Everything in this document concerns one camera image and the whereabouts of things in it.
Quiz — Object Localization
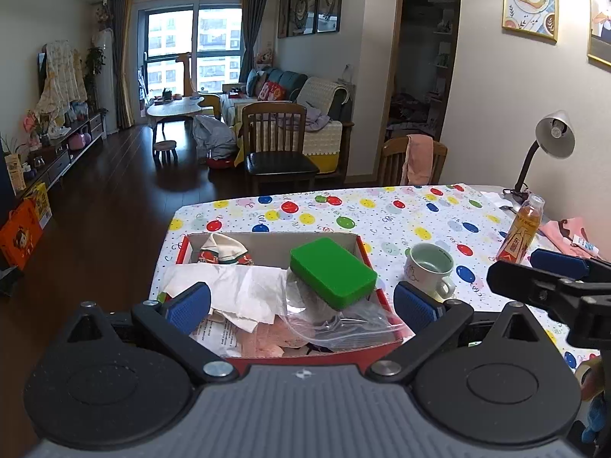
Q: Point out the low tv cabinet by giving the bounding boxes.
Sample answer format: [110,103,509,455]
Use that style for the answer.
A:
[19,110,107,196]

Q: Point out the orange drink bottle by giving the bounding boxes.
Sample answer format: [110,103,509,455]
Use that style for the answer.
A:
[496,193,546,263]

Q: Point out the white crumpled tissue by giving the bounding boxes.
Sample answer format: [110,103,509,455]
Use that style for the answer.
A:
[480,190,516,211]

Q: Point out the clear zip bag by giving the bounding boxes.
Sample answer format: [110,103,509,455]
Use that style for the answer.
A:
[274,267,414,348]

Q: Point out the orange gift box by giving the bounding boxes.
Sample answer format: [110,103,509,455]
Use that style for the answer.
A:
[0,199,44,270]

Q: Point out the grey desk lamp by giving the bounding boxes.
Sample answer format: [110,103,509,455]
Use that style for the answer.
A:
[501,110,576,211]

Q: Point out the large window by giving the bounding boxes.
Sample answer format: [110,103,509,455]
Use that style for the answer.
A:
[143,2,245,101]

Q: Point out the green houseplant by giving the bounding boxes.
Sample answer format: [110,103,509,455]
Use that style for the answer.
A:
[85,47,107,110]

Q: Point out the round coffee table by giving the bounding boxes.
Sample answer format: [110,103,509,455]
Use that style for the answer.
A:
[146,97,205,141]

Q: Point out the teal sofa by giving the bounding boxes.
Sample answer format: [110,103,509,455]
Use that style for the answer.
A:
[222,68,356,175]

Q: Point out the gold framed figure picture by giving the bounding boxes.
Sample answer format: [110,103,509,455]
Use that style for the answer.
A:
[586,0,611,66]

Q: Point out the large grey bag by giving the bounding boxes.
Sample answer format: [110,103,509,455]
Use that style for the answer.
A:
[192,115,238,159]

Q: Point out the white paper towel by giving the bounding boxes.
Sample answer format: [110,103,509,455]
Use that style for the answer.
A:
[160,263,289,332]

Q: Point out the small wooden stool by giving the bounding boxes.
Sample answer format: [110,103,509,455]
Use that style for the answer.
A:
[153,140,179,165]

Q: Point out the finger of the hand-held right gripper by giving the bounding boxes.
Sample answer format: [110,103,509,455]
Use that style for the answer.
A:
[487,260,580,318]
[530,248,611,282]

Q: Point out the floral hanging cloth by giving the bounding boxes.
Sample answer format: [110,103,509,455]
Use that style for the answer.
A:
[33,40,89,127]

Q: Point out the red cushion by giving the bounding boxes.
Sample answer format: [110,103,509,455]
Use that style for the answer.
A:
[259,81,287,102]

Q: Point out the brown paper bag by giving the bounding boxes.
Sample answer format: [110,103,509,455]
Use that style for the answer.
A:
[5,153,27,196]

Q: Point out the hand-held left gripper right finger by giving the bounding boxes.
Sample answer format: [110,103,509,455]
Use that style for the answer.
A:
[365,281,545,383]

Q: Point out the cream knitted blanket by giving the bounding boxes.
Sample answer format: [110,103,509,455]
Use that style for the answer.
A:
[296,76,351,110]

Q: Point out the wooden door frame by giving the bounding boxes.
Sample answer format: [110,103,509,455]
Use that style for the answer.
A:
[377,0,461,187]

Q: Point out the lilac cloth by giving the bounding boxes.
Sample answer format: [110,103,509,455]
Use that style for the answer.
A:
[305,106,331,133]

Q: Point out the wooden chair with black seat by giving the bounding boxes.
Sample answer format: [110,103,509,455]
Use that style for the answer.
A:
[241,102,320,192]

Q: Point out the pale green ceramic mug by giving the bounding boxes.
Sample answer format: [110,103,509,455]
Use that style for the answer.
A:
[405,242,456,302]

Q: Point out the small wooden armchair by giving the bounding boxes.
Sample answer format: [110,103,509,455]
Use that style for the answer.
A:
[198,93,223,120]

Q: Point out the brown curtain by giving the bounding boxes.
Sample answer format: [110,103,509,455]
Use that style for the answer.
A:
[111,0,137,129]

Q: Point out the christmas print sock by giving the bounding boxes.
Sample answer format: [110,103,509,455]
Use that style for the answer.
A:
[197,234,256,267]

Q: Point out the white printed packet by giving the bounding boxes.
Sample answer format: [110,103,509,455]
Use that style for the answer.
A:
[190,317,244,358]

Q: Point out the tan wooden figure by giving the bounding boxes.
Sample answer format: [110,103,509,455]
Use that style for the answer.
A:
[176,52,197,97]

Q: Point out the green sponge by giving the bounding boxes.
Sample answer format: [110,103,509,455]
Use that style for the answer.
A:
[289,237,379,311]

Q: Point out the grey curtain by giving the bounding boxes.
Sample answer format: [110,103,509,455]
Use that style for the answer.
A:
[239,0,270,84]

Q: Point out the white tube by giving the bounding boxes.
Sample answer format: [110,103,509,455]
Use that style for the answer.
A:
[572,234,601,257]

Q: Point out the pink printed cloth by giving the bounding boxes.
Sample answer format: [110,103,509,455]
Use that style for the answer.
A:
[538,217,602,261]

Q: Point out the yellow box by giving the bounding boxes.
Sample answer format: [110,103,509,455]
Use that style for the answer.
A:
[26,182,52,230]

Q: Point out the pink flowers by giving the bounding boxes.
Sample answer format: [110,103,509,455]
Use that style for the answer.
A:
[24,111,48,146]

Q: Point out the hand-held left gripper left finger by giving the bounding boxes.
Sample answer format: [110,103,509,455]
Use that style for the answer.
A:
[64,282,239,385]

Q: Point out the white standing air conditioner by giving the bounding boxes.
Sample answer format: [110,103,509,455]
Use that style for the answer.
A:
[93,29,120,134]

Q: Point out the white shelf unit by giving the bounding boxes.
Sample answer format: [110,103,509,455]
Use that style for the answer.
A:
[430,0,454,120]

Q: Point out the red cardboard box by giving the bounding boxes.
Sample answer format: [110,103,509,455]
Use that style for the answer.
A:
[157,231,417,379]

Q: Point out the gold framed food picture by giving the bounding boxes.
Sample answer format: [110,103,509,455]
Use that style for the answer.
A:
[501,0,559,43]

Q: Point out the pink towel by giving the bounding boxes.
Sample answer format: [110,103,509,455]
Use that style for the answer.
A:
[401,134,434,186]

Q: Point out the balloon print tablecloth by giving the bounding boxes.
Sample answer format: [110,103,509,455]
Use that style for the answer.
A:
[149,182,602,368]

